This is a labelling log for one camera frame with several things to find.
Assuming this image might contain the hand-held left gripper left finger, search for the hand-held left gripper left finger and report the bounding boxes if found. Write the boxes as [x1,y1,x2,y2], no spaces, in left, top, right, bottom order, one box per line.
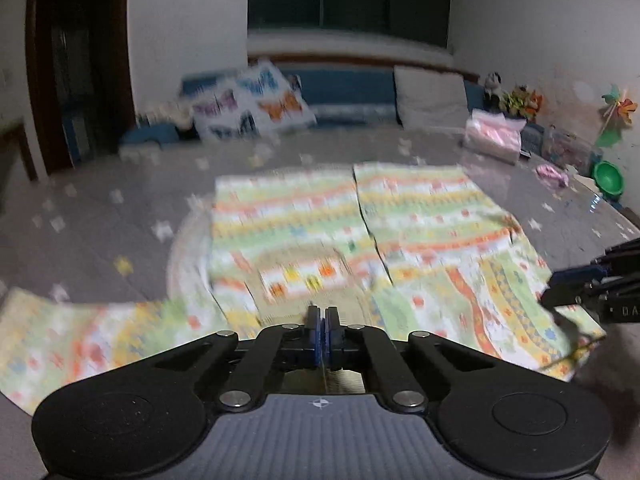
[145,305,324,413]

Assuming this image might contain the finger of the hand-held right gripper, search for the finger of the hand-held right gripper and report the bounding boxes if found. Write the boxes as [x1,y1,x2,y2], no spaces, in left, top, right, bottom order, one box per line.
[538,282,608,312]
[550,237,640,287]

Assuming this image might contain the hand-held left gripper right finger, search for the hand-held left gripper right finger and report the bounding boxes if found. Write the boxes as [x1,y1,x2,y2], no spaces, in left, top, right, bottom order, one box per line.
[324,306,496,413]

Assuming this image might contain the pastel patterned garment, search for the pastel patterned garment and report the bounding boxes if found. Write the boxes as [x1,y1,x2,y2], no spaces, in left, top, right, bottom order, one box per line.
[0,162,608,413]

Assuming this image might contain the small pink cloth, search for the small pink cloth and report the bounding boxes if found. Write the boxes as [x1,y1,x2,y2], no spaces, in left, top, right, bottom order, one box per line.
[535,163,571,189]

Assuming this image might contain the green plastic bowl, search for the green plastic bowl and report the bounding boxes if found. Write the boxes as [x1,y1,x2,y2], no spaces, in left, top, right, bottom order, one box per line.
[593,160,627,197]

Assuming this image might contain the clear plastic box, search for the clear plastic box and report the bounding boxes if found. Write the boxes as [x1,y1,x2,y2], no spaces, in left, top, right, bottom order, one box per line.
[542,125,604,172]

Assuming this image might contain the pink cloth in clear bag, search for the pink cloth in clear bag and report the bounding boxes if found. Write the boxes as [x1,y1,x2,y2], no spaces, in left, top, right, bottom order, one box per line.
[462,108,527,164]

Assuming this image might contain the colourful pinwheel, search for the colourful pinwheel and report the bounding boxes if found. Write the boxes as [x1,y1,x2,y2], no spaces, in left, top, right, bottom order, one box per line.
[596,84,640,149]

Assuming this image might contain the orange plush toy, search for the orange plush toy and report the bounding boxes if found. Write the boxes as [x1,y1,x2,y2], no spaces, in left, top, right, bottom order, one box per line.
[502,85,544,121]

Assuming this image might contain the panda plush toy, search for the panda plush toy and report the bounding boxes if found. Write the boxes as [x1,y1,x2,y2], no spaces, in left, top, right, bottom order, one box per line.
[482,71,505,112]

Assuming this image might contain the white pillow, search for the white pillow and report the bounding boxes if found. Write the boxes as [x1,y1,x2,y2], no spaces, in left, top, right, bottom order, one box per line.
[394,65,470,131]

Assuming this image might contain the butterfly print pillow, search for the butterfly print pillow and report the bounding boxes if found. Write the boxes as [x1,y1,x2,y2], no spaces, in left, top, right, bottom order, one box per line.
[192,59,317,142]

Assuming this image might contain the blue padded headboard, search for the blue padded headboard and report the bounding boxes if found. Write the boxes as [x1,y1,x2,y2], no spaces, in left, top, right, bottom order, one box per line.
[120,66,546,153]

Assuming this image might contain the grey star-print bed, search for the grey star-print bed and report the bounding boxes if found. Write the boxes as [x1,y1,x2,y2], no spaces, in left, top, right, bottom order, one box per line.
[0,124,640,480]

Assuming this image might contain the white lace cloth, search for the white lace cloth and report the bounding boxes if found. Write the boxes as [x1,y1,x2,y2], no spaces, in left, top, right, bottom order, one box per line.
[136,101,195,130]

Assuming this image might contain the dark wooden door frame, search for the dark wooden door frame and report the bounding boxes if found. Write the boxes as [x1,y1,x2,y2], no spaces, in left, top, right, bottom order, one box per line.
[25,0,134,177]

